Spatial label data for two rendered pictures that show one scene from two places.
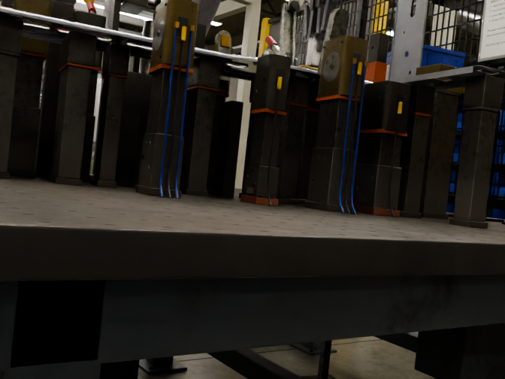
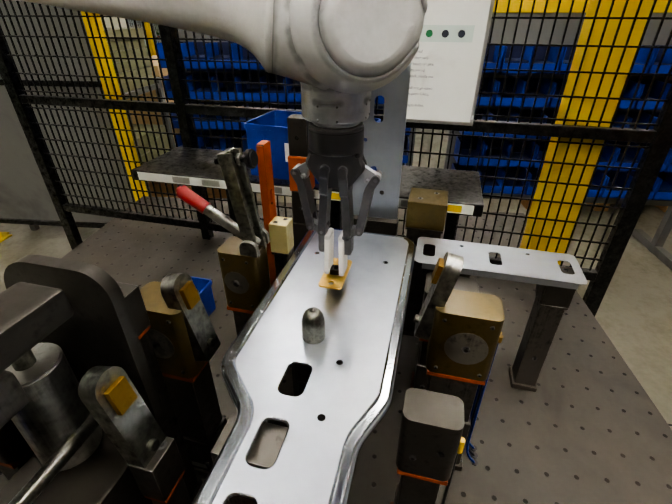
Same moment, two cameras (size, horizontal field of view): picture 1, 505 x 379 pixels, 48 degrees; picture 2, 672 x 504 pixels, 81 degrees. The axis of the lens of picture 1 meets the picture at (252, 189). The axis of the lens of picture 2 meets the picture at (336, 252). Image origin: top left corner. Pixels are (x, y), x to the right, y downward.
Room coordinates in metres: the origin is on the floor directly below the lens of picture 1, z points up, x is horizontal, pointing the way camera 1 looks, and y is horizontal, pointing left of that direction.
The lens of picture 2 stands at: (1.02, 0.29, 1.39)
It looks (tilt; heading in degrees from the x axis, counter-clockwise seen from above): 31 degrees down; 311
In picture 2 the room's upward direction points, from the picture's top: straight up
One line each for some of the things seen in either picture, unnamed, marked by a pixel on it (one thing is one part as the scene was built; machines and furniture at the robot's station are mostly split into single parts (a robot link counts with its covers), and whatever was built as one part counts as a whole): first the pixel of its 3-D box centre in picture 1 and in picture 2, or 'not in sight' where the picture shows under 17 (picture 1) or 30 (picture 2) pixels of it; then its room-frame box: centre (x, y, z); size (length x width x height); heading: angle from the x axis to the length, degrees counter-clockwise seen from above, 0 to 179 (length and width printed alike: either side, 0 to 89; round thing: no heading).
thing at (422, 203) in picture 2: (431, 142); (419, 267); (1.38, -0.42, 0.88); 0.08 x 0.08 x 0.36; 26
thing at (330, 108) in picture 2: not in sight; (336, 98); (1.37, -0.12, 1.29); 0.09 x 0.09 x 0.06
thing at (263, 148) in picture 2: not in sight; (274, 264); (1.56, -0.14, 0.95); 0.03 x 0.01 x 0.50; 116
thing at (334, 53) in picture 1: (340, 126); (459, 390); (1.15, -0.16, 0.87); 0.12 x 0.07 x 0.35; 26
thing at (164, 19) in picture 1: (169, 101); not in sight; (1.02, 0.16, 0.87); 0.12 x 0.07 x 0.35; 26
